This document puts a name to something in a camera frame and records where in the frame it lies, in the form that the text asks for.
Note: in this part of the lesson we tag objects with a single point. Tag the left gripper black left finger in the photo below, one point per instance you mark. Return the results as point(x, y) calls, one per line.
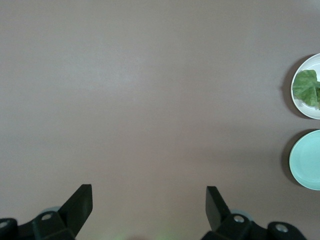
point(72, 212)

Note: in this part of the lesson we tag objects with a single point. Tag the mint green plate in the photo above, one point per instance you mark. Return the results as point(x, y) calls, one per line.
point(307, 160)

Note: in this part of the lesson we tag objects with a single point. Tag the green lettuce leaf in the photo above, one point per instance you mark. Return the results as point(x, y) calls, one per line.
point(306, 87)

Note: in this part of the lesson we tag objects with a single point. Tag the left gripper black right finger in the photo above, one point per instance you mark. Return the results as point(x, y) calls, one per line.
point(217, 215)

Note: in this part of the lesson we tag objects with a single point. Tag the beige plate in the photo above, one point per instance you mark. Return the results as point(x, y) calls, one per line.
point(306, 113)

